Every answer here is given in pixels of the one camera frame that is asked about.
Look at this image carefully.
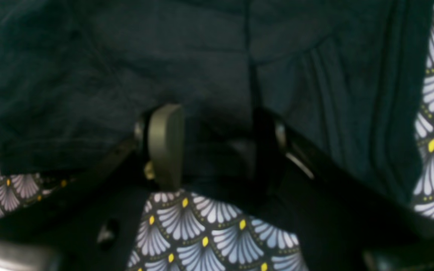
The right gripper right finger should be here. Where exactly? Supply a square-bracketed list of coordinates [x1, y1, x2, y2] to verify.
[253, 108, 434, 271]

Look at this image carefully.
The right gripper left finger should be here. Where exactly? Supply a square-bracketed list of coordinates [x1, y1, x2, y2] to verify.
[0, 104, 184, 271]

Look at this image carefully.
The dark T-shirt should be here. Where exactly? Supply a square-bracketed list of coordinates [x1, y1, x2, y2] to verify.
[0, 0, 433, 206]

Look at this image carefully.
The fan-patterned tablecloth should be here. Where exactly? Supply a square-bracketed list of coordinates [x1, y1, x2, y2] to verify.
[0, 0, 434, 271]

